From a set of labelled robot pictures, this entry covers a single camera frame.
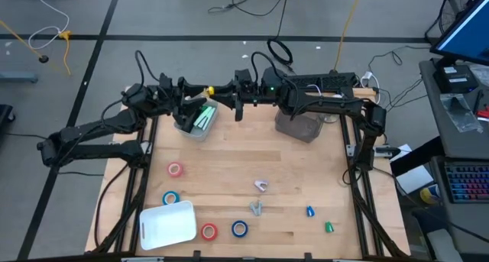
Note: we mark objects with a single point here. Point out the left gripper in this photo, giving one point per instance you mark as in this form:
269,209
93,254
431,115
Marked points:
164,101

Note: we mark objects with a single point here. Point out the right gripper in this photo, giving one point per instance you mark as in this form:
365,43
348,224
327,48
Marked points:
248,88

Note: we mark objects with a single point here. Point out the yellow staple remover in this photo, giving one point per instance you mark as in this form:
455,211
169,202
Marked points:
210,90

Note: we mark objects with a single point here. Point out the mint green stapler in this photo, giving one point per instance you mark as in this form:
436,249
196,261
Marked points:
204,117

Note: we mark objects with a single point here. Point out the pink tape roll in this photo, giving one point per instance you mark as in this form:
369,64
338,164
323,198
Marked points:
169,170

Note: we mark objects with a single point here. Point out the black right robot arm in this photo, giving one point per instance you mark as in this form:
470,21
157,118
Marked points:
328,105

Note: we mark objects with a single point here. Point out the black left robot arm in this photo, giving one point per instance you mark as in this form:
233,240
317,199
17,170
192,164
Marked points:
99,150

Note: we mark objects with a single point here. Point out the teal tape roll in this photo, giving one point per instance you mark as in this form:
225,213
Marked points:
164,198

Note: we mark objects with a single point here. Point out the grey-blue staple remover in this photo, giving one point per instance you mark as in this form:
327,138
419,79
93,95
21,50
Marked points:
255,210

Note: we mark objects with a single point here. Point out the red tape roll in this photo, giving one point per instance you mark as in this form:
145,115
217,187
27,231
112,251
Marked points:
202,231

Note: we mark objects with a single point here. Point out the dark blue tape roll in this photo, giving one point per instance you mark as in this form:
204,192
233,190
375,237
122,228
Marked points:
233,228

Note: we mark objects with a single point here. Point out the blue staple remover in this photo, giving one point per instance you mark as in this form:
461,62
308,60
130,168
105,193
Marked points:
309,211

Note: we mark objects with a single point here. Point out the green staple remover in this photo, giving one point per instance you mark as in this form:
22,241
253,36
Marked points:
329,227

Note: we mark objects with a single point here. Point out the pale translucent storage bin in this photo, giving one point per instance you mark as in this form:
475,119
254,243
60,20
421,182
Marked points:
198,135

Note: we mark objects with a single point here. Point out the smoky grey storage bin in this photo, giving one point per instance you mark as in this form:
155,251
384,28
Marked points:
298,126

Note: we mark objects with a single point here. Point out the silver white clip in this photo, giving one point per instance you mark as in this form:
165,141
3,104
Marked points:
260,183

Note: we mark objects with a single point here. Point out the black perforated power box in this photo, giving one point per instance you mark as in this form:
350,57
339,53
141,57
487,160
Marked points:
324,80

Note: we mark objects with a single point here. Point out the white storage bin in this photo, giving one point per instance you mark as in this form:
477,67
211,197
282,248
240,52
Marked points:
168,225

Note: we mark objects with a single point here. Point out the white power adapter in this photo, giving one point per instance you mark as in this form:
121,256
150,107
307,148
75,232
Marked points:
367,75

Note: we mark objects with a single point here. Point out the grey cart base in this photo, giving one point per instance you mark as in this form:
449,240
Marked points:
19,78

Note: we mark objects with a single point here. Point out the small white paper sheet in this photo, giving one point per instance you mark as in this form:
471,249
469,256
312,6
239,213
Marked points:
405,148

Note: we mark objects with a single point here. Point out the large white paper sheet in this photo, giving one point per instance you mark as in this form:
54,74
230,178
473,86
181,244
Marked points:
414,178

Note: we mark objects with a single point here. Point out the grey side desk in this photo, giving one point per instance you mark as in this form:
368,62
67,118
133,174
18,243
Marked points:
439,120

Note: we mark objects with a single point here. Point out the yellow crumpled item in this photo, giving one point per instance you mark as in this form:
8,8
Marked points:
428,195

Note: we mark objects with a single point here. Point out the black mini computer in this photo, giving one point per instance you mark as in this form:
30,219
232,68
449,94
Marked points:
454,80

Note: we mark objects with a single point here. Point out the clear plastic bag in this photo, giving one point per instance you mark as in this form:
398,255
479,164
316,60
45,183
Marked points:
458,113

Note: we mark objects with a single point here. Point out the black floor fan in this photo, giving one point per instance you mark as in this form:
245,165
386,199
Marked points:
451,10

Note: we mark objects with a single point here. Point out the computer monitor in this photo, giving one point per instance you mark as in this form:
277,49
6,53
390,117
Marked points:
470,36

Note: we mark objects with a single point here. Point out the backlit keyboard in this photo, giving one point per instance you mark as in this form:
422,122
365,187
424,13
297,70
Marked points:
468,183

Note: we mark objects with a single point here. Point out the red tool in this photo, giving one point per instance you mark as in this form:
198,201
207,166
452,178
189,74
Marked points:
483,113

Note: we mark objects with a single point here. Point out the black aluminium table frame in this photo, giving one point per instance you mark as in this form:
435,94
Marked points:
248,155

